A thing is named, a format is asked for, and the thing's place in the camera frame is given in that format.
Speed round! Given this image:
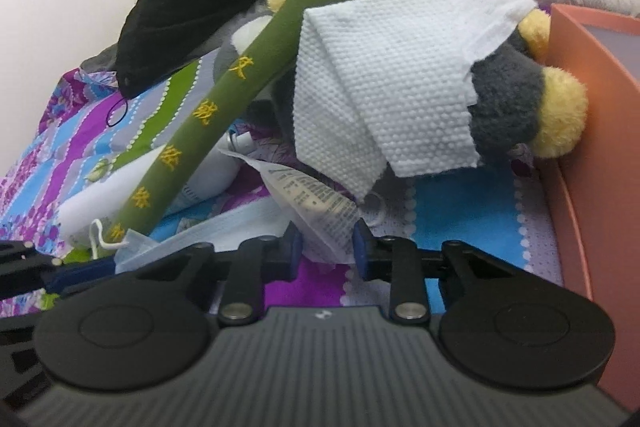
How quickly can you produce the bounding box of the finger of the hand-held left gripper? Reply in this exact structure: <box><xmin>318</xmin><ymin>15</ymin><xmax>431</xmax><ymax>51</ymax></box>
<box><xmin>0</xmin><ymin>254</ymin><xmax>118</xmax><ymax>303</ymax></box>
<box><xmin>0</xmin><ymin>241</ymin><xmax>38</xmax><ymax>258</ymax></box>

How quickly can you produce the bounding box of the gray and yellow plush toy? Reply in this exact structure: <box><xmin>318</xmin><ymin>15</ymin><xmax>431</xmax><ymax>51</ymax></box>
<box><xmin>215</xmin><ymin>0</ymin><xmax>590</xmax><ymax>168</ymax></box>

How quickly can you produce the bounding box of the white plastic bottle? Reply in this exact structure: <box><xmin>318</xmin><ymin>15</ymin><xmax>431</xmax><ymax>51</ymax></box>
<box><xmin>172</xmin><ymin>129</ymin><xmax>251</xmax><ymax>208</ymax></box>

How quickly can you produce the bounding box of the white paper towel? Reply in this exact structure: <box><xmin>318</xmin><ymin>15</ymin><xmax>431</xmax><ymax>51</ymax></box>
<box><xmin>292</xmin><ymin>0</ymin><xmax>538</xmax><ymax>202</ymax></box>

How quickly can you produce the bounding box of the orange cardboard box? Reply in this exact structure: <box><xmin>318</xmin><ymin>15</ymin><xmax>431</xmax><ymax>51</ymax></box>
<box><xmin>542</xmin><ymin>3</ymin><xmax>640</xmax><ymax>413</ymax></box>

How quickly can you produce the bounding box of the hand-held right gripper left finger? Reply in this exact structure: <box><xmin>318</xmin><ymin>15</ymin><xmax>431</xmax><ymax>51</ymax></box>
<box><xmin>135</xmin><ymin>221</ymin><xmax>306</xmax><ymax>328</ymax></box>

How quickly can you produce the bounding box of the white packet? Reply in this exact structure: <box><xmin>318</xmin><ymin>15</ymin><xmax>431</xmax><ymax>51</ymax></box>
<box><xmin>57</xmin><ymin>167</ymin><xmax>151</xmax><ymax>243</ymax></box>

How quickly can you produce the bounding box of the blue face mask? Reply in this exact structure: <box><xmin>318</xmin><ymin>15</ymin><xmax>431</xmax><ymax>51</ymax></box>
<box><xmin>89</xmin><ymin>202</ymin><xmax>296</xmax><ymax>278</ymax></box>

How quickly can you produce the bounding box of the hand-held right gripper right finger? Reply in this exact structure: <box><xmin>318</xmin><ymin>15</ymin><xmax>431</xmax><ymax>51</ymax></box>
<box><xmin>351</xmin><ymin>219</ymin><xmax>516</xmax><ymax>327</ymax></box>

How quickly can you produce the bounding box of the floral striped bedsheet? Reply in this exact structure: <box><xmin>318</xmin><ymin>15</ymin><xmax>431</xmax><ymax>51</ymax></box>
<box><xmin>0</xmin><ymin>57</ymin><xmax>566</xmax><ymax>318</ymax></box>

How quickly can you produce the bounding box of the white printed wrapper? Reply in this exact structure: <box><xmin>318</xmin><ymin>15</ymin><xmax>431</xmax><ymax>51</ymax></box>
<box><xmin>217</xmin><ymin>147</ymin><xmax>361</xmax><ymax>264</ymax></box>

